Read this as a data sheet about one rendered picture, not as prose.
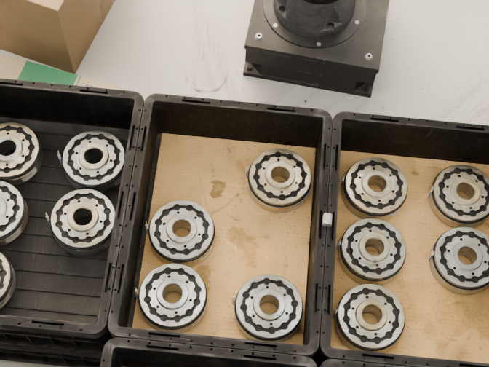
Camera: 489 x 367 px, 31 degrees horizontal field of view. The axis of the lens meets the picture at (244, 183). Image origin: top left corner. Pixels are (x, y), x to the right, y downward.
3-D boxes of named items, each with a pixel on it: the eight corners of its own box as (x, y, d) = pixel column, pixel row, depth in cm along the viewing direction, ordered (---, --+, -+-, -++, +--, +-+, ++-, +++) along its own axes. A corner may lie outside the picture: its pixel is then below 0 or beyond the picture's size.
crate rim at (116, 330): (146, 100, 142) (145, 92, 140) (331, 117, 142) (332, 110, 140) (106, 340, 125) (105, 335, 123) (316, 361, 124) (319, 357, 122)
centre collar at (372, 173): (362, 169, 143) (363, 167, 142) (392, 173, 143) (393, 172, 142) (359, 196, 141) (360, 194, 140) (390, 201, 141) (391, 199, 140)
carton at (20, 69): (-4, 97, 165) (-12, 80, 160) (9, 71, 168) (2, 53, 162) (116, 131, 163) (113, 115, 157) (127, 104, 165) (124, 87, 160)
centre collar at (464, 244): (450, 241, 138) (450, 239, 137) (481, 242, 138) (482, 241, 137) (452, 270, 136) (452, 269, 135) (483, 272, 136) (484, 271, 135)
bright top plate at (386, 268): (343, 215, 140) (344, 214, 139) (407, 223, 139) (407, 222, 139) (338, 274, 135) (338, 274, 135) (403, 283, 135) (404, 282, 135)
